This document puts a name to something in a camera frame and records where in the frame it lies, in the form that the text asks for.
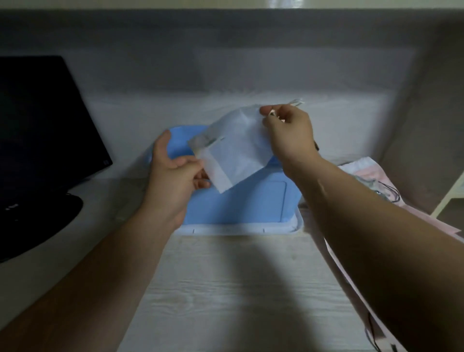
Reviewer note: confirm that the pink paper bag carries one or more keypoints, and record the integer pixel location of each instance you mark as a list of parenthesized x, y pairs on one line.
[(366, 170)]

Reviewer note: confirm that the person's left forearm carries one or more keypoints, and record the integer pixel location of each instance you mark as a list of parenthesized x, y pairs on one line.
[(90, 279)]

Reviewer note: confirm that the black computer monitor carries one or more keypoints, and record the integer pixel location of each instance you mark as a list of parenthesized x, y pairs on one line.
[(40, 137)]

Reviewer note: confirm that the person's right forearm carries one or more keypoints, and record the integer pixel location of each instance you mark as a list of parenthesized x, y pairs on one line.
[(380, 246)]

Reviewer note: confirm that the person's left thumb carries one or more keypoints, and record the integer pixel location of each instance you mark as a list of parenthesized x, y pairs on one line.
[(162, 145)]

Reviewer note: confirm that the person's right thumb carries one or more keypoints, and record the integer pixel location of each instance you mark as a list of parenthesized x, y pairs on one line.
[(269, 128)]

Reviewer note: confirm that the white shelf frame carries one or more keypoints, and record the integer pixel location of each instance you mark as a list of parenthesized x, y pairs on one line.
[(447, 197)]

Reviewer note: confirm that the blue plastic lidded box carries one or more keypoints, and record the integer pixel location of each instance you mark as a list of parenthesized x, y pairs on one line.
[(253, 203)]

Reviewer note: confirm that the person's left hand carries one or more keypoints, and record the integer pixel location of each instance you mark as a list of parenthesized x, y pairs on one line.
[(168, 188)]

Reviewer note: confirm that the person's right hand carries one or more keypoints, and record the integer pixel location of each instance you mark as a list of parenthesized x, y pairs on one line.
[(292, 136)]

